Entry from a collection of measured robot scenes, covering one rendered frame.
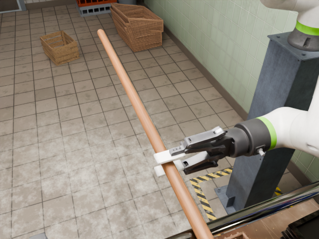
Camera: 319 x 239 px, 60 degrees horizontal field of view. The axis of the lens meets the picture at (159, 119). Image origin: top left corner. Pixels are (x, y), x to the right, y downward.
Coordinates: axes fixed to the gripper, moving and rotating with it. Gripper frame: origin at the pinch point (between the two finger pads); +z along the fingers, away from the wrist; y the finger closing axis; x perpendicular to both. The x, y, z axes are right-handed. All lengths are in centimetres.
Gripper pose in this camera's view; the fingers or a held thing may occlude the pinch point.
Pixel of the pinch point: (168, 162)
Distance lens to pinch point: 67.6
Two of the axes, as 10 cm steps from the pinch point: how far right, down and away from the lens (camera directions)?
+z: -9.4, 2.4, -2.6
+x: -3.5, -6.3, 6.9
